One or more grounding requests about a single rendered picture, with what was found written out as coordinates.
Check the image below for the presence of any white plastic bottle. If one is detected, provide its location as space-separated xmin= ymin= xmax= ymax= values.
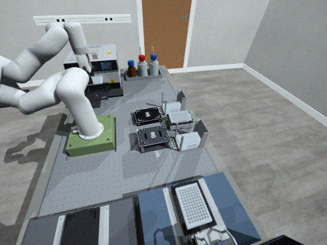
xmin=137 ymin=62 xmax=148 ymax=77

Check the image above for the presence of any brown glass bottle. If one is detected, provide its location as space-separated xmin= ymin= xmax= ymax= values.
xmin=128 ymin=67 xmax=136 ymax=77

